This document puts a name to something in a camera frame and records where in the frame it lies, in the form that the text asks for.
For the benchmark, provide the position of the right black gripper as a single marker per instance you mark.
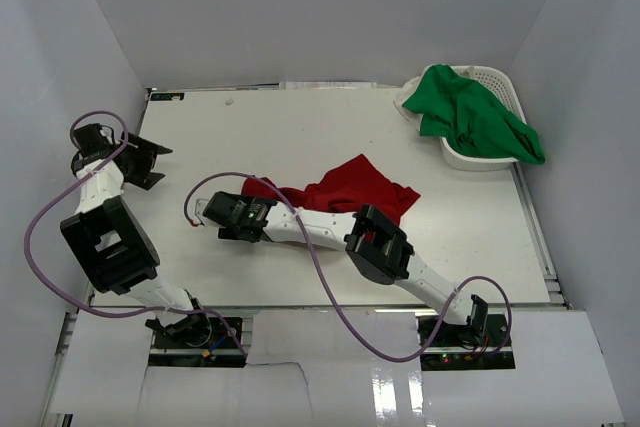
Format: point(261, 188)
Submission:
point(220, 209)

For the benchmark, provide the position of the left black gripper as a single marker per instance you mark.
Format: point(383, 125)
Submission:
point(138, 161)

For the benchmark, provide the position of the red t shirt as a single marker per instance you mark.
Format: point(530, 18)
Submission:
point(327, 207)

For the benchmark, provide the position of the green t shirt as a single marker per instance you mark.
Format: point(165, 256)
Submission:
point(473, 121)

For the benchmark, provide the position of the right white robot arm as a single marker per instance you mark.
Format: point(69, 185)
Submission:
point(378, 248)

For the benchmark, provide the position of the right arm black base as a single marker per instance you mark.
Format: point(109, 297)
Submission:
point(456, 350)

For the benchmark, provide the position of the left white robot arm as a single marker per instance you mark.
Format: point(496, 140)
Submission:
point(111, 246)

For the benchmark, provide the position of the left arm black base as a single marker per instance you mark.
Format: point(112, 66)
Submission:
point(210, 346)

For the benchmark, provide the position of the black label sticker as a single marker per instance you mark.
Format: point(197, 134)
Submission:
point(166, 96)

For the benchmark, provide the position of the white t shirt in basket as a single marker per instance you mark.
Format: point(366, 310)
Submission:
point(404, 93)

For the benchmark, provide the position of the white plastic laundry basket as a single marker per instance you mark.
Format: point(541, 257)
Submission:
point(500, 85)

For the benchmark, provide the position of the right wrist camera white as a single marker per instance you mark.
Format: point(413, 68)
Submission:
point(200, 218)

